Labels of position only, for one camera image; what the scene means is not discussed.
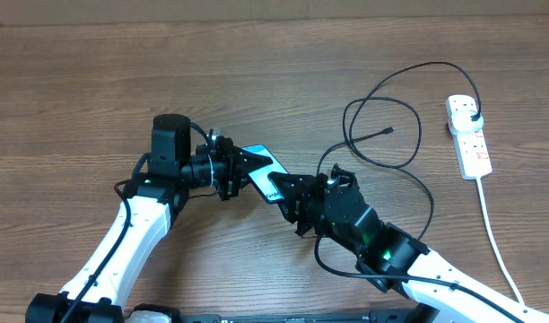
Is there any white power strip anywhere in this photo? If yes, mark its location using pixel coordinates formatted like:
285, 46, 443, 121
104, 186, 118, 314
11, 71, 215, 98
445, 94, 492, 179

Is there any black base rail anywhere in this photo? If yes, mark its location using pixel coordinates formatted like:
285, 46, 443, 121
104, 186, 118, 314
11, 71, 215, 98
180, 309, 412, 323

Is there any black USB charging cable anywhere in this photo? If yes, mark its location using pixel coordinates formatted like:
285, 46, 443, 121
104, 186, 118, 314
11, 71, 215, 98
317, 61, 483, 241

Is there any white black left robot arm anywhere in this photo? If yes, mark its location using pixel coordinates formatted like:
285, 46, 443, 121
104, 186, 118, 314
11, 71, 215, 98
25, 114, 274, 322

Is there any white charger plug adapter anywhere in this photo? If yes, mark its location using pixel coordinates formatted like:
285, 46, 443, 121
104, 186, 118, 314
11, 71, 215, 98
449, 111, 484, 135

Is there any white power strip cord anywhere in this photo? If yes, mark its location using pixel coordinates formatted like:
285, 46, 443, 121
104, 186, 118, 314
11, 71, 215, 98
475, 177, 526, 304

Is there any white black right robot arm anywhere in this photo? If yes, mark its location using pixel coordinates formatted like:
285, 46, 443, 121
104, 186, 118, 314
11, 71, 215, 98
268, 167, 549, 322

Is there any Samsung Galaxy smartphone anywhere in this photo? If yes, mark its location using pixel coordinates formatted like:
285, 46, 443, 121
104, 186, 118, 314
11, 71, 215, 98
243, 144, 288, 205

